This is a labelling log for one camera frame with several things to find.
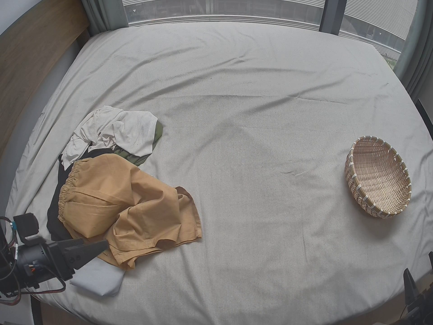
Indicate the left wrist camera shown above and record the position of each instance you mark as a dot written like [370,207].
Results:
[25,223]

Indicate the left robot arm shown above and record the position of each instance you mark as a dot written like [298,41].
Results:
[5,273]

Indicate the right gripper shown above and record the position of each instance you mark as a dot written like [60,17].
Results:
[423,317]

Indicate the bed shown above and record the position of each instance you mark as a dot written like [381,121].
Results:
[236,113]

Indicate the grey-green curtain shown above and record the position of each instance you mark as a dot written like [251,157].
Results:
[419,46]
[101,5]

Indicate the black garment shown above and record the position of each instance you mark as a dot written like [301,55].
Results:
[54,215]

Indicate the round woven basket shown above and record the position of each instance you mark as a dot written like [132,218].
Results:
[375,178]

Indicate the pale blue garment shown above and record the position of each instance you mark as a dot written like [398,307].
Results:
[98,279]

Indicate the white garment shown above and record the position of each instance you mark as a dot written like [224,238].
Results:
[128,130]

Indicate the green garment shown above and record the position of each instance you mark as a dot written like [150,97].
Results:
[135,159]

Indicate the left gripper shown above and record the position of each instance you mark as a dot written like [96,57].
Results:
[40,261]

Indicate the tan shorts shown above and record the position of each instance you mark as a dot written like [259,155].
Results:
[135,201]

